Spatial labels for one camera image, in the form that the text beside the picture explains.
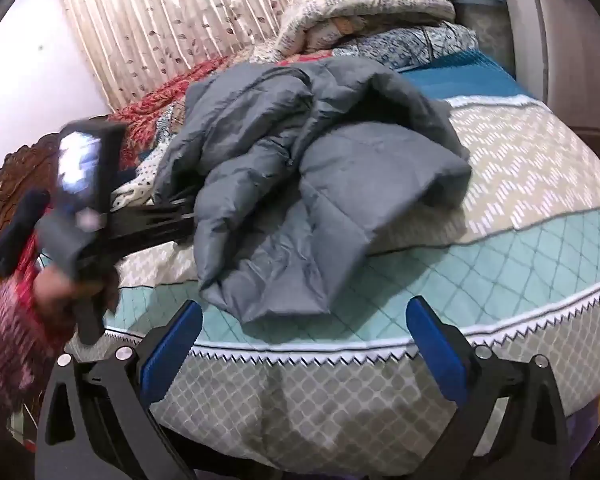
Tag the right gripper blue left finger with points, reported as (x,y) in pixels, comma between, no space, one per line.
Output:
(163,351)

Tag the cream floral curtain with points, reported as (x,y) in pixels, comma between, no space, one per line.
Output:
(135,46)

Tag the person's left hand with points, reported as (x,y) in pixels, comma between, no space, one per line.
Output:
(55,294)

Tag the white cabinet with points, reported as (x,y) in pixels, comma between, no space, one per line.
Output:
(557,56)

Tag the carved wooden headboard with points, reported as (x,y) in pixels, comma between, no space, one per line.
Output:
(29,167)

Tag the white dotted cloth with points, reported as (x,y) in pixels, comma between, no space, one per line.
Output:
(137,192)

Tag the grey puffer jacket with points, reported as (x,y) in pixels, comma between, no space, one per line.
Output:
(295,170)

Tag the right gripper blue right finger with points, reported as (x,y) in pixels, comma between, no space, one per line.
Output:
(443,347)

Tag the cream patterned folded comforter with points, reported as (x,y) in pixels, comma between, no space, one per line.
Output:
(302,15)

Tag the patterned bed sheet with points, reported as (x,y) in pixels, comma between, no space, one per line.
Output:
(516,268)

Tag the red floral patchwork quilt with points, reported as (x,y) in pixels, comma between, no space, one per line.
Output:
(152,117)

